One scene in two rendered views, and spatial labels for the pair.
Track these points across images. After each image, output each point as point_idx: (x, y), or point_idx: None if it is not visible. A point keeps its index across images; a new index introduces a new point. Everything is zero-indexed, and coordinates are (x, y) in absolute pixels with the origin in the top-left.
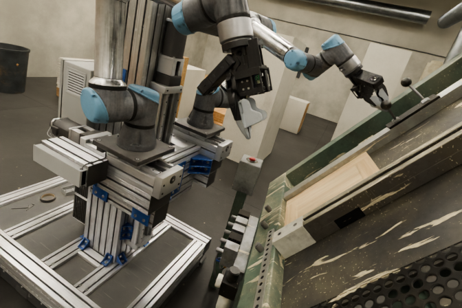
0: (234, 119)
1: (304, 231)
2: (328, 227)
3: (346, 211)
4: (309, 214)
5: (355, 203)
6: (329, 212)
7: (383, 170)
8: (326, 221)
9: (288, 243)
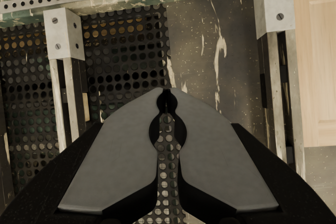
0: (92, 127)
1: (263, 31)
2: (262, 63)
3: (267, 93)
4: (288, 42)
5: (269, 109)
6: (269, 75)
7: (296, 160)
8: (265, 65)
9: (259, 2)
